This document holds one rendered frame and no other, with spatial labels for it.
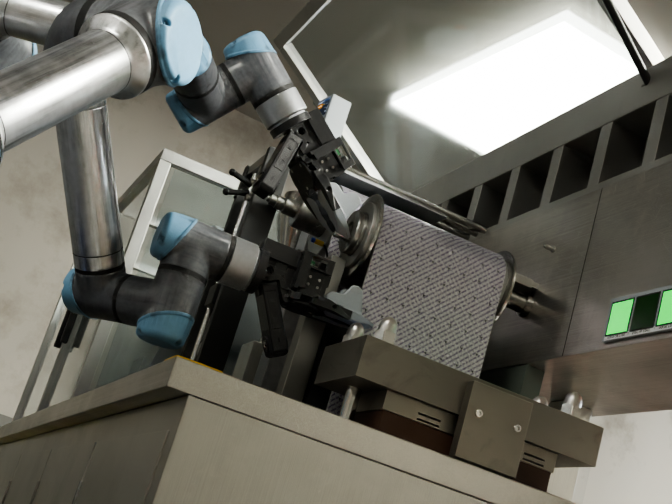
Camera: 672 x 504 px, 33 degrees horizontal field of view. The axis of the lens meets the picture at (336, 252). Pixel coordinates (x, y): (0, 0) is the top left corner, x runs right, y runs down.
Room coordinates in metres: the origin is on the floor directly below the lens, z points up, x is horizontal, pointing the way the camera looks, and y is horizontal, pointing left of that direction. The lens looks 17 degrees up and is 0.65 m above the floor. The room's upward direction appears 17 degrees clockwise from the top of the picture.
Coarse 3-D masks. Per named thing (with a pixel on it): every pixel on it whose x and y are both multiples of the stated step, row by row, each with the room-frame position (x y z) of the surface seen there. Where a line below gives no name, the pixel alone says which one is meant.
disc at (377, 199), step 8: (368, 200) 1.80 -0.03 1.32; (376, 200) 1.76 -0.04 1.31; (360, 208) 1.83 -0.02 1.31; (376, 208) 1.75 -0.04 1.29; (376, 216) 1.74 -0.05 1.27; (376, 224) 1.73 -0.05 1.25; (376, 232) 1.72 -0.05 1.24; (368, 248) 1.73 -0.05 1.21; (360, 256) 1.76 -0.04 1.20; (360, 264) 1.75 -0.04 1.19; (344, 272) 1.81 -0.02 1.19; (352, 272) 1.77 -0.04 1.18
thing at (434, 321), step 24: (384, 264) 1.74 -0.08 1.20; (384, 288) 1.74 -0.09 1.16; (408, 288) 1.76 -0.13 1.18; (432, 288) 1.77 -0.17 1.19; (384, 312) 1.75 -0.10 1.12; (408, 312) 1.76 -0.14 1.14; (432, 312) 1.77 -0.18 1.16; (456, 312) 1.78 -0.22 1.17; (480, 312) 1.80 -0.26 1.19; (408, 336) 1.76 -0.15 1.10; (432, 336) 1.78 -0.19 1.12; (456, 336) 1.79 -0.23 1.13; (480, 336) 1.80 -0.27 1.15; (456, 360) 1.79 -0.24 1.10; (480, 360) 1.80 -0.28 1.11
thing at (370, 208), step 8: (368, 208) 1.77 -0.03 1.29; (368, 224) 1.75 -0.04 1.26; (368, 232) 1.74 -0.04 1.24; (368, 240) 1.74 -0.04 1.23; (360, 248) 1.75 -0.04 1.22; (344, 256) 1.82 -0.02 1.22; (352, 256) 1.78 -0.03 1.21; (368, 256) 1.76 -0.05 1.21; (352, 264) 1.78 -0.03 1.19; (368, 264) 1.77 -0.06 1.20; (360, 272) 1.80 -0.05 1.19; (504, 280) 1.81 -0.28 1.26; (504, 288) 1.81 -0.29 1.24
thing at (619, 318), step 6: (630, 300) 1.59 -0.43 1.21; (618, 306) 1.61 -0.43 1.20; (624, 306) 1.60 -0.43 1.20; (630, 306) 1.58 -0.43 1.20; (612, 312) 1.62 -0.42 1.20; (618, 312) 1.61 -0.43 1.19; (624, 312) 1.59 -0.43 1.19; (630, 312) 1.58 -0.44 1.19; (612, 318) 1.62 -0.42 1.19; (618, 318) 1.60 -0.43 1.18; (624, 318) 1.59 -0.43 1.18; (612, 324) 1.62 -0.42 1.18; (618, 324) 1.60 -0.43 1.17; (624, 324) 1.59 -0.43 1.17; (612, 330) 1.61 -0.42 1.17; (618, 330) 1.60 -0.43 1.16; (624, 330) 1.58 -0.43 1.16
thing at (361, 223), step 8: (352, 216) 1.79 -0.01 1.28; (360, 216) 1.75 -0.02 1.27; (368, 216) 1.76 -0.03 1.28; (352, 224) 1.79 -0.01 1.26; (360, 224) 1.75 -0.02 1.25; (352, 232) 1.76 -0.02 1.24; (360, 232) 1.75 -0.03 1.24; (352, 240) 1.76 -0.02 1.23; (360, 240) 1.76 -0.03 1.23; (344, 248) 1.78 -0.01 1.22; (352, 248) 1.77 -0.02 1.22
